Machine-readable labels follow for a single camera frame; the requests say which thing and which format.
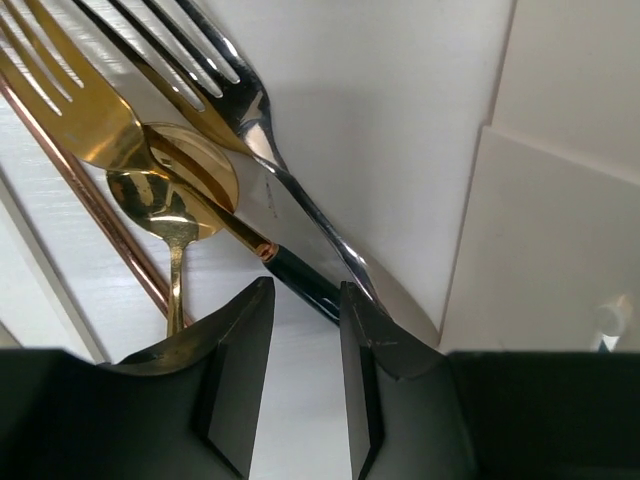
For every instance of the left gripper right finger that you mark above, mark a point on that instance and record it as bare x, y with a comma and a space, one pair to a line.
414, 413

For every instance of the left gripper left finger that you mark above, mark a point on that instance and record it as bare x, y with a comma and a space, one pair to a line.
186, 407

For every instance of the gold spoon green handle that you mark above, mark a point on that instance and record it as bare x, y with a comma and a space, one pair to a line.
165, 211

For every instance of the silver steel fork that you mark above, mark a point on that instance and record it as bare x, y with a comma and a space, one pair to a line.
238, 117

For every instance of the gold fork green handle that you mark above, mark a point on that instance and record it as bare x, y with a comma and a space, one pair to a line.
85, 116

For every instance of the large white divided tray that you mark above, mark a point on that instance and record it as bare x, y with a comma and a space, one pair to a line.
549, 254

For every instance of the copper chopstick left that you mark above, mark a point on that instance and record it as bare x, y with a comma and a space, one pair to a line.
95, 203

